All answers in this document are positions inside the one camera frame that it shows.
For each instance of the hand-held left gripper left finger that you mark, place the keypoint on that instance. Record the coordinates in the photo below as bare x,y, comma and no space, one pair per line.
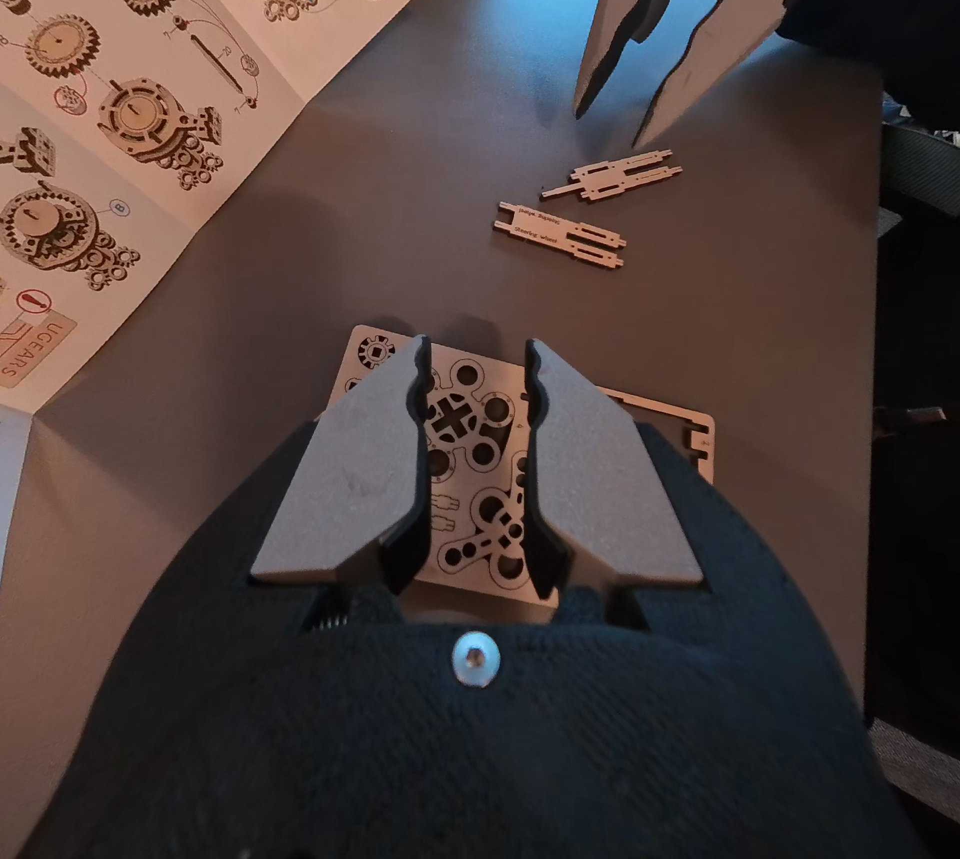
352,484

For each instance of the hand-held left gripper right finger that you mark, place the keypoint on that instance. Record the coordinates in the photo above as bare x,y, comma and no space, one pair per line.
607,491

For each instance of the laser-cut wooden parts sheet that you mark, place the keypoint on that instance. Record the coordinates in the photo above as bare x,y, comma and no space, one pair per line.
360,390

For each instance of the wooden part with long pin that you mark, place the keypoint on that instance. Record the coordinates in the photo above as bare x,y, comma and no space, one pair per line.
611,178

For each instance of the wooden part with printed text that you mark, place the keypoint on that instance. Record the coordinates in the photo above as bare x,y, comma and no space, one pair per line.
540,227

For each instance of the folded paper instruction sheet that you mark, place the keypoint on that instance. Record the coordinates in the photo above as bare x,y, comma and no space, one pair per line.
225,11

